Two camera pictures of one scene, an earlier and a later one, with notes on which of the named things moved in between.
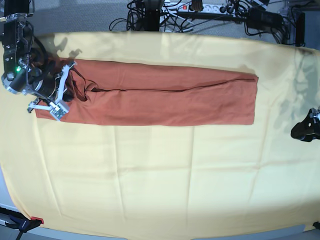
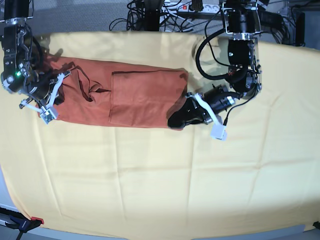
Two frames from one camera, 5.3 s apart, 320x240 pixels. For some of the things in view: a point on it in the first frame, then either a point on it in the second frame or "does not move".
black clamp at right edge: x=317 y=225 does not move
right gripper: x=309 y=126 -> x=219 y=98
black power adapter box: x=259 y=18 does not move
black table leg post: x=152 y=15 does not move
